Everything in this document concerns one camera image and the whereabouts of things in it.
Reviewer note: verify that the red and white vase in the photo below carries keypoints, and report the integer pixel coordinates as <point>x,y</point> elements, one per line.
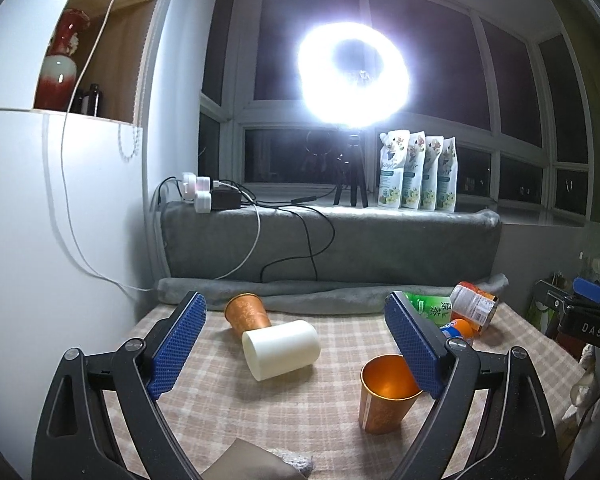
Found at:
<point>60,70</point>

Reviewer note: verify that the power strip with adapters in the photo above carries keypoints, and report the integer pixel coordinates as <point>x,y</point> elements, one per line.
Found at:
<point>194,185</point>

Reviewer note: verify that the green tea bottle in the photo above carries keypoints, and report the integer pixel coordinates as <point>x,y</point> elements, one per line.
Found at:
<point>432,307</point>

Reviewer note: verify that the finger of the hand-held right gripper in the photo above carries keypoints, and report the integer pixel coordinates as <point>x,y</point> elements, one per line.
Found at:
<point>589,290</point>

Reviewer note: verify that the white window frame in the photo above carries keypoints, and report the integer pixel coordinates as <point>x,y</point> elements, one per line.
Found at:
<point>480,135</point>

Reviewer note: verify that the clear bubble wrap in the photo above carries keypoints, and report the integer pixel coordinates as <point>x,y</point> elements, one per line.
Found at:
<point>300,465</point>

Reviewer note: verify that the orange metal cup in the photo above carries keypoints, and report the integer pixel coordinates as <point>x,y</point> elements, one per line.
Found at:
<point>247,311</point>
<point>382,405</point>

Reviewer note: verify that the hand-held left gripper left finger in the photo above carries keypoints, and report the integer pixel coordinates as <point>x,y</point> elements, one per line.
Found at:
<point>177,342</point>

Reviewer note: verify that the dark glass bottle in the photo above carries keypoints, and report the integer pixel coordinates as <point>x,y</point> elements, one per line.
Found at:
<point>77,102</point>
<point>94,100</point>

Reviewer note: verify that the orange soda bottle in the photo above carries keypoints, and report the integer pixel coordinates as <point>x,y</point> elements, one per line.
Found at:
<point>460,331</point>

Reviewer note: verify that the grey cushion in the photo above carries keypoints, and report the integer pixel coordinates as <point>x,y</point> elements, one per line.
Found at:
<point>380,250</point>

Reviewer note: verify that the rolled grey blanket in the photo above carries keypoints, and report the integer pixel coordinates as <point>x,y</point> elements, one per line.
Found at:
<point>330,297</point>

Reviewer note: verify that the black tripod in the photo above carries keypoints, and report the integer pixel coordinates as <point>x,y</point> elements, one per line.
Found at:
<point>352,170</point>

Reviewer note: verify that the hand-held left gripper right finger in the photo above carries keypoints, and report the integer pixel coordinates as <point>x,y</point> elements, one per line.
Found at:
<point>412,347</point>

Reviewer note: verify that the white cup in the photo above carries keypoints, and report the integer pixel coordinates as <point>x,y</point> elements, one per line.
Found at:
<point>282,347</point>

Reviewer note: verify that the wooden wall shelf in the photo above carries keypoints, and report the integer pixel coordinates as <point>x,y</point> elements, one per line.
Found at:
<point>125,50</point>

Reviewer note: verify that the white labelled tin can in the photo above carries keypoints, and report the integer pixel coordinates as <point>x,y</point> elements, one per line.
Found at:
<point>475,305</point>

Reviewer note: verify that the white plug adapter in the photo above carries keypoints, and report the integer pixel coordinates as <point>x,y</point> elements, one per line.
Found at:
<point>203,204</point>

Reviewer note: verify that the white lumpy object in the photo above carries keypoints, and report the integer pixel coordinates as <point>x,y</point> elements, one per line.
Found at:
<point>580,392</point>

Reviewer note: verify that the brown paper sheet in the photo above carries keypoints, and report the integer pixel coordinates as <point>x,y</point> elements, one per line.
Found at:
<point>252,462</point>

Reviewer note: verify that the white floral refill pouch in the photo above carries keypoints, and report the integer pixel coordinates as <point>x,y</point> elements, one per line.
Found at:
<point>450,185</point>
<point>414,180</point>
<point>434,185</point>
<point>392,175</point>

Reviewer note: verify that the black power adapter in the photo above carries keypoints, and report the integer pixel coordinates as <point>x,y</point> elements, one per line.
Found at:
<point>226,198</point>

